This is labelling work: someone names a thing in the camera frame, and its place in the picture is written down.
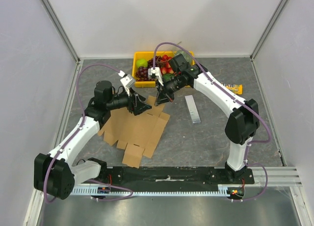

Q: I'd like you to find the silver toothpaste box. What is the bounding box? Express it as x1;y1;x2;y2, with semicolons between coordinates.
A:
185;95;201;124

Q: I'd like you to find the green apple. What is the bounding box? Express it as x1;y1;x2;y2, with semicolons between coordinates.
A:
135;58;148;68

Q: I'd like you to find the green avocado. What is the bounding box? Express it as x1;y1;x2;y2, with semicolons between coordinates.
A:
162;73;175;82

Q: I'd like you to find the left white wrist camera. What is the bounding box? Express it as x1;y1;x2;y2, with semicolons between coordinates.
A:
120;74;135;96

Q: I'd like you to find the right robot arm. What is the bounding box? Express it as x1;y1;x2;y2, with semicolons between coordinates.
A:
148;54;260;184

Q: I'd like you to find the brown cardboard box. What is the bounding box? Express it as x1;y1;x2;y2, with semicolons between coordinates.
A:
98;96;170;168

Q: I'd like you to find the red grape bunch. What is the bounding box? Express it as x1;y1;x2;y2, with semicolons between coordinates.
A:
158;55;174;75

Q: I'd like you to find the slotted cable duct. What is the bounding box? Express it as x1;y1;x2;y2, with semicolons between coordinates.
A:
70;184;230;197

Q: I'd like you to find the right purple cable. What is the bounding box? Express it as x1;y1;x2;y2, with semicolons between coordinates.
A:
152;42;272;202

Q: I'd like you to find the dark purple grape bunch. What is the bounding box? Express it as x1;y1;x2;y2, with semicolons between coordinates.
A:
135;66;150;82

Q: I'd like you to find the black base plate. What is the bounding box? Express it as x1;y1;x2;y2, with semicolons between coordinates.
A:
96;167;255;186

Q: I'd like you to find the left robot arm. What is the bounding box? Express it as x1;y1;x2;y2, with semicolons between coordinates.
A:
34;76;152;199

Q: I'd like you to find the yellow plastic bin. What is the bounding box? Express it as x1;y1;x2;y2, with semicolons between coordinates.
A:
132;51;180;87

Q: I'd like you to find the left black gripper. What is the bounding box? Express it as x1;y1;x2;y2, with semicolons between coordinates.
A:
106;86;152;116

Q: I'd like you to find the netted green melon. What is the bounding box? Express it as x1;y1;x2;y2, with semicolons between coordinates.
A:
173;50;193;64

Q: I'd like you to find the yellow candy bag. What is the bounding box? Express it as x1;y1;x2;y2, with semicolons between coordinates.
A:
222;83;243;95

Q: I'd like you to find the upper purple grape bunch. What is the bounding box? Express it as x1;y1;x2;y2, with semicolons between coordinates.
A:
147;56;164;68

